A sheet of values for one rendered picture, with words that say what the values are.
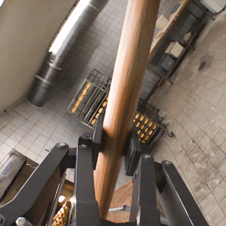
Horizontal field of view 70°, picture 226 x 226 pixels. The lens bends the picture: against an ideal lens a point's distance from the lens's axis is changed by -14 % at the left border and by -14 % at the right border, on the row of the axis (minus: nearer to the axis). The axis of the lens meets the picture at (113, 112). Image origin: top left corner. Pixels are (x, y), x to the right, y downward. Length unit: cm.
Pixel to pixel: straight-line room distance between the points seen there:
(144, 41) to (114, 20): 508
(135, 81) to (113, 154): 8
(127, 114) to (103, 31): 505
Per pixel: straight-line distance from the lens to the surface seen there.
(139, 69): 17
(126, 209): 158
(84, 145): 15
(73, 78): 533
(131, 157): 17
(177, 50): 478
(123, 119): 18
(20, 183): 201
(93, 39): 520
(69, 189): 235
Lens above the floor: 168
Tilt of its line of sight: 11 degrees down
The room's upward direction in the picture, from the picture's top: 59 degrees counter-clockwise
